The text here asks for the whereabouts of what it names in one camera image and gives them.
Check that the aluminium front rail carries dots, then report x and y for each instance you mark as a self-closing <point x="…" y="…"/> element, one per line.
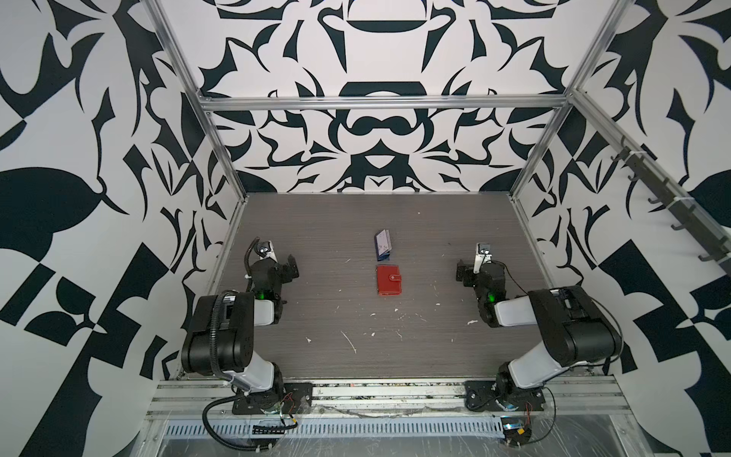
<point x="567" y="395"/>

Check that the blue card stand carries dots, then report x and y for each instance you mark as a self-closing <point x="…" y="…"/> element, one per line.
<point x="383" y="257"/>

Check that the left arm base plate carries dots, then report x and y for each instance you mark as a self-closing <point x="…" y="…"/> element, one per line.
<point x="271" y="398"/>

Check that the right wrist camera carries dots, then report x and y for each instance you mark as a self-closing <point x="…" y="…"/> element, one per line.
<point x="482" y="255"/>

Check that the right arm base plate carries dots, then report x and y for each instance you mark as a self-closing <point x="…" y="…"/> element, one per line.
<point x="501" y="395"/>

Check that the right base electronics board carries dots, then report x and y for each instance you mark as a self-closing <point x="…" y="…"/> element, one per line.
<point x="517" y="431"/>

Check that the red card holder wallet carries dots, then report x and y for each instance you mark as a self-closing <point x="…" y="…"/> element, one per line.
<point x="389" y="280"/>

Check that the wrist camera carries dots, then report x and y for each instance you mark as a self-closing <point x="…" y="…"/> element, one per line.
<point x="265" y="250"/>
<point x="482" y="255"/>

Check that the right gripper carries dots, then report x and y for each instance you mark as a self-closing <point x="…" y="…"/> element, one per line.
<point x="466" y="274"/>

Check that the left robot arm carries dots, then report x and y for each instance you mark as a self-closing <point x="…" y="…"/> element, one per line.
<point x="220" y="337"/>

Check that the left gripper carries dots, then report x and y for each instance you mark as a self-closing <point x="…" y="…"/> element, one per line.
<point x="287" y="268"/>

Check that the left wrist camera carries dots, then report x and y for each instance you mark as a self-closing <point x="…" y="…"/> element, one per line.
<point x="265" y="250"/>

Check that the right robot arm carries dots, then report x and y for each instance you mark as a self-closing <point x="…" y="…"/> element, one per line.
<point x="574" y="333"/>

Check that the wall hook rail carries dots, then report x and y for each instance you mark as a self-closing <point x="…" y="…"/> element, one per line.
<point x="688" y="212"/>

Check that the white vented cable duct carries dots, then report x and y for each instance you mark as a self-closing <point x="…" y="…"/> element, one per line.
<point x="488" y="427"/>

